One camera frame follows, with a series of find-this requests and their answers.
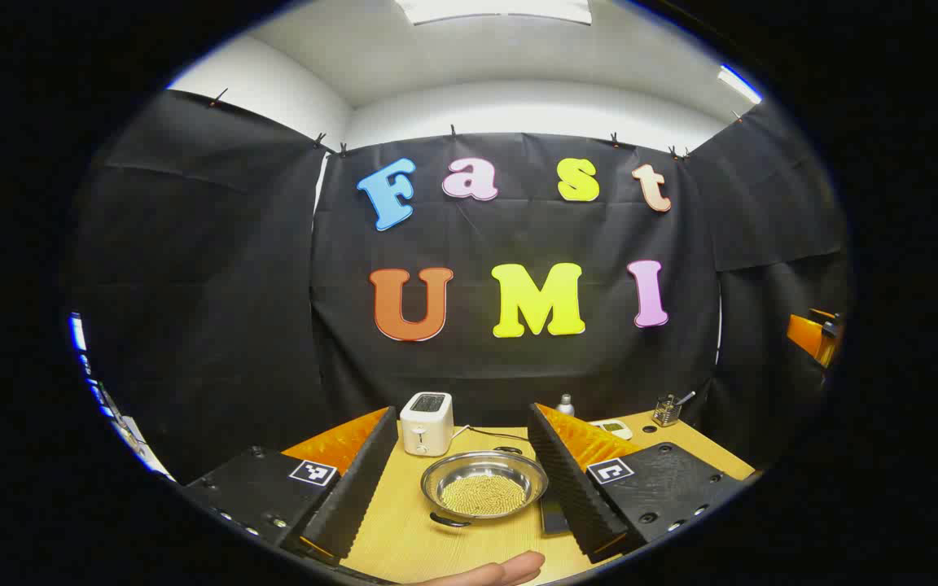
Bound ceiling light panel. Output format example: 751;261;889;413
394;0;594;26
717;65;763;105

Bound black induction cooktop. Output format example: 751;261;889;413
541;490;572;536

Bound white toaster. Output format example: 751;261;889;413
400;391;454;457

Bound pile of soybeans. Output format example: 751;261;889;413
439;474;528;517

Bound small metal wire holder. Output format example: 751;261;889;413
652;391;696;428

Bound toaster power cable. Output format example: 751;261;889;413
451;425;532;444

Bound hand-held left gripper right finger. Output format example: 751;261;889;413
528;402;755;564

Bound stainless steel pot black handles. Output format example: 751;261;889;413
420;445;550;530

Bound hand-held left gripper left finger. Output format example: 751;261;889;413
180;405;399;566

